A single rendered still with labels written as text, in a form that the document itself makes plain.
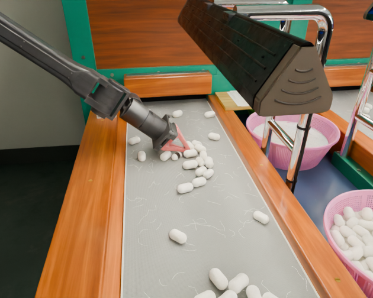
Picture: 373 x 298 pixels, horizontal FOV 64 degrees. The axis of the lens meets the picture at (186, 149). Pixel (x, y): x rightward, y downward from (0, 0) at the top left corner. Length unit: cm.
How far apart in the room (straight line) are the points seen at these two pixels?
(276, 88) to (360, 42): 107
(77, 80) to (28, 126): 155
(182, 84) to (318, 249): 69
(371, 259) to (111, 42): 92
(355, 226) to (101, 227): 48
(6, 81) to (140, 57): 121
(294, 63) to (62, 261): 45
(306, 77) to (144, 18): 80
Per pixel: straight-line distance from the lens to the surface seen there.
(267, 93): 30
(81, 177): 72
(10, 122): 226
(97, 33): 108
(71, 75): 70
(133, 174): 74
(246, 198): 67
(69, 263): 54
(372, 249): 65
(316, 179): 90
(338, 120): 105
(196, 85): 106
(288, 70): 30
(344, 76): 128
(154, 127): 73
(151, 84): 103
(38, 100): 213
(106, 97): 70
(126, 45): 108
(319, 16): 56
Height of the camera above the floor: 117
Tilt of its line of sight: 31 degrees down
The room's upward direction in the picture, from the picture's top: straight up
